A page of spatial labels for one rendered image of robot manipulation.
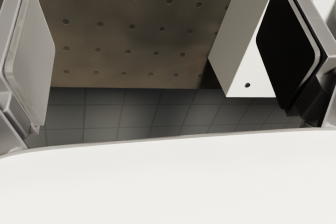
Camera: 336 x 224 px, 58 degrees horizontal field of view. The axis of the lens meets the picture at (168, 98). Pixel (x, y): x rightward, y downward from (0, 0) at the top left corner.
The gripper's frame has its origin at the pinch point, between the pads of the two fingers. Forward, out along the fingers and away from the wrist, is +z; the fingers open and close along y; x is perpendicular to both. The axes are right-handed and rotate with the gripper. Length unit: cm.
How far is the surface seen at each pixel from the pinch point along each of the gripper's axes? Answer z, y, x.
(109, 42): 28.4, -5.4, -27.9
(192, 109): 88, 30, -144
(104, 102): 85, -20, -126
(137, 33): 29.1, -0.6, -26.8
